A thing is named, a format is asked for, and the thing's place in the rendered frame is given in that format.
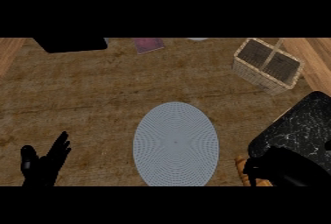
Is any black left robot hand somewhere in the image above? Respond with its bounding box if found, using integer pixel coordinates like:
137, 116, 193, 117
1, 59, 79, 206
19, 130, 72, 187

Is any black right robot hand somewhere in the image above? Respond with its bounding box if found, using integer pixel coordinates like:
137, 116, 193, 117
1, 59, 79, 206
242, 145, 303, 187

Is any golden brown croissant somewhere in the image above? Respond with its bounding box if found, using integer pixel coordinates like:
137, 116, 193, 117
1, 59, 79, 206
233, 155, 274, 187

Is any grey oval woven placemat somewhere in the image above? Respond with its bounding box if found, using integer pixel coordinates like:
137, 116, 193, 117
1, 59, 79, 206
131, 101, 221, 187

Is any black marble board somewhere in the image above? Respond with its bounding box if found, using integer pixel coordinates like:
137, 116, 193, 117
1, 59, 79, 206
246, 90, 331, 173

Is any black appliance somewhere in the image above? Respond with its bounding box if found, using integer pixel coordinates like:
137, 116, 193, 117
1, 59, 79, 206
32, 38, 109, 54

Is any pink book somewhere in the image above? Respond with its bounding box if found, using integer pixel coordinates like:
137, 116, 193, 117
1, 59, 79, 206
131, 38, 167, 55

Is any wicker basket with handle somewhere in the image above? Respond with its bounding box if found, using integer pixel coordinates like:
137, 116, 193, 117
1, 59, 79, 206
232, 38, 305, 96

